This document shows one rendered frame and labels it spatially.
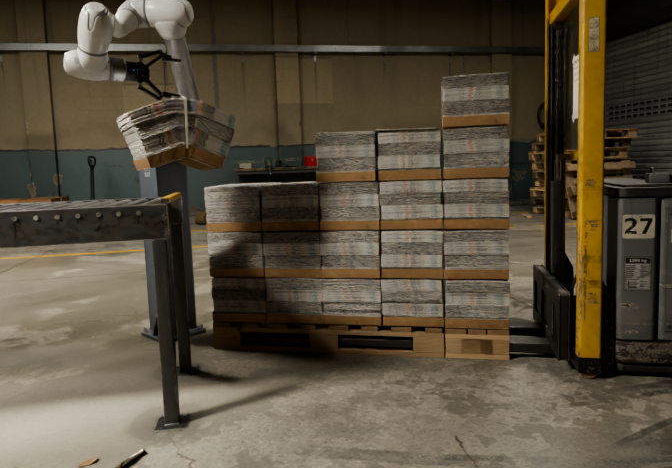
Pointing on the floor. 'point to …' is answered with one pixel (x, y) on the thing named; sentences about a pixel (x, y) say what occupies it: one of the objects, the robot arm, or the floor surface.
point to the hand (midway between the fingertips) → (177, 77)
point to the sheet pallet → (34, 200)
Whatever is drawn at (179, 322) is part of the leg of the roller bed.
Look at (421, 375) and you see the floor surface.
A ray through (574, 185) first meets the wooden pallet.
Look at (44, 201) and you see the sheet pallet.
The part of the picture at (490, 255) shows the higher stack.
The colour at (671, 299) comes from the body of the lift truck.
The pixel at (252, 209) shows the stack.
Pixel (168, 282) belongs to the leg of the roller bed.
